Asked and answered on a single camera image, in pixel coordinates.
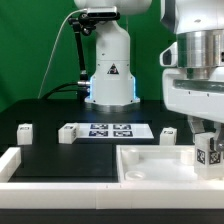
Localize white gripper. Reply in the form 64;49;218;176
159;41;224;153

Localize white square tabletop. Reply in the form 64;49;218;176
116;145;224;182

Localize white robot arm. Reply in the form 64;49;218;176
74;0;224;151

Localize white tag sheet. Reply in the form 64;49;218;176
78;123;154;139

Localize white U-shaped fence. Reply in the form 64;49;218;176
0;147;224;209

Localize black base cables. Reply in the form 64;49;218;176
40;81;92;100

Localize grey camera on mount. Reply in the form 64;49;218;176
87;6;119;21

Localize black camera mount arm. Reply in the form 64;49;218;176
68;13;96;102

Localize white camera cable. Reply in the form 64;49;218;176
37;8;88;100

